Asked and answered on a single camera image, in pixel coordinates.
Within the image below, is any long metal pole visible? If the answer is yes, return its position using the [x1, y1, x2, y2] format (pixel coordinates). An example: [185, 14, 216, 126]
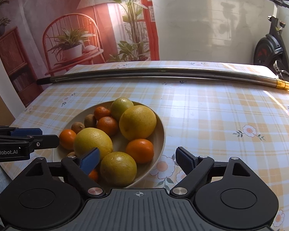
[36, 67, 289, 90]

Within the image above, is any small round yellow lemon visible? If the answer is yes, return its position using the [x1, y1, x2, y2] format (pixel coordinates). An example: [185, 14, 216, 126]
[100, 152, 137, 187]

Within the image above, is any green apple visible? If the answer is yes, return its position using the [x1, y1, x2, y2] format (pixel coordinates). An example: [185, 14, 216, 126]
[110, 97, 134, 121]

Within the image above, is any printed room backdrop cloth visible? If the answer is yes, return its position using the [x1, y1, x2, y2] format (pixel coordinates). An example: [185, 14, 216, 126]
[0, 0, 161, 108]

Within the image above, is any yellow plaid floral tablecloth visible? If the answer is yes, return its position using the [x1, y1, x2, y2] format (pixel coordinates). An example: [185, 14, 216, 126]
[0, 60, 289, 231]

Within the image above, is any black exercise bike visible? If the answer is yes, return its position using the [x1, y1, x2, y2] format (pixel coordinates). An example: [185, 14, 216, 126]
[253, 0, 289, 81]

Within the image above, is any large lemon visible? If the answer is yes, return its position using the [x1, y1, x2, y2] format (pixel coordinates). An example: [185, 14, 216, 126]
[119, 105, 157, 141]
[73, 128, 113, 160]

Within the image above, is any brown kiwi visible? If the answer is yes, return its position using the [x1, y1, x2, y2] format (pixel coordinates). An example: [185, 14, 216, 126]
[84, 114, 97, 128]
[66, 151, 76, 157]
[71, 122, 85, 134]

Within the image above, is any tangerine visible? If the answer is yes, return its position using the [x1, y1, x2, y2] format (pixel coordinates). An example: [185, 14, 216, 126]
[94, 106, 111, 121]
[88, 169, 98, 182]
[125, 139, 154, 164]
[97, 116, 119, 137]
[59, 129, 76, 150]

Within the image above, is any beige round plate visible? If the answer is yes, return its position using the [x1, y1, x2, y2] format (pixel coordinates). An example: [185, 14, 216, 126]
[52, 101, 165, 191]

